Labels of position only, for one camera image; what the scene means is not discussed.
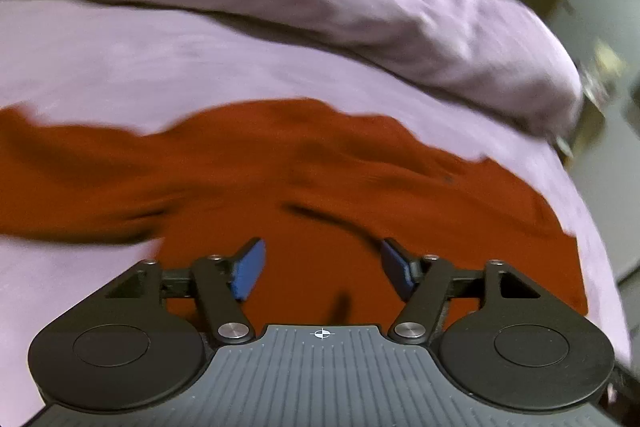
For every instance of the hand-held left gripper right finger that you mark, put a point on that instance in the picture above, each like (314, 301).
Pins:
(395, 264)

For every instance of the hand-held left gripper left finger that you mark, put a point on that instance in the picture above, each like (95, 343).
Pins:
(250, 269)

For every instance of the red knit garment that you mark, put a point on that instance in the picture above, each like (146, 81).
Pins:
(300, 167)

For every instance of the purple bed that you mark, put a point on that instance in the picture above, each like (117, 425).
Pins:
(100, 67)

